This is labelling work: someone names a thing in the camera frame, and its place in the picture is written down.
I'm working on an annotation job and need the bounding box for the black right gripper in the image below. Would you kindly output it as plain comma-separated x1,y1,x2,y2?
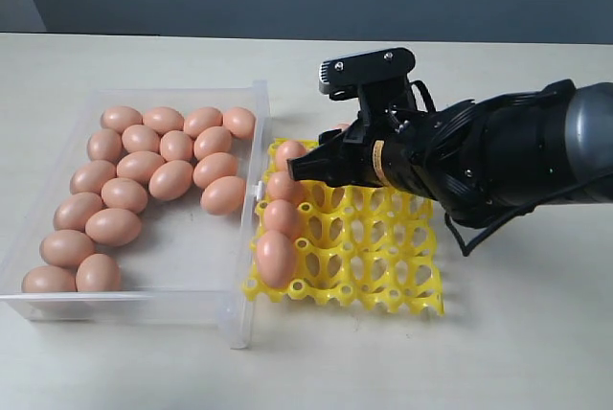
286,93,417,188

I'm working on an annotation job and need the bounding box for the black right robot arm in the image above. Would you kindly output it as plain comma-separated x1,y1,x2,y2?
288,80,612,228

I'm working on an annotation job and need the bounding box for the yellow plastic egg tray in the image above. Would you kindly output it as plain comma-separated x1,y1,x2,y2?
242,139,443,315

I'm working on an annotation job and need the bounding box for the clear plastic bin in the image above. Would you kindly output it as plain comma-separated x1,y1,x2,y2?
1,81,271,349

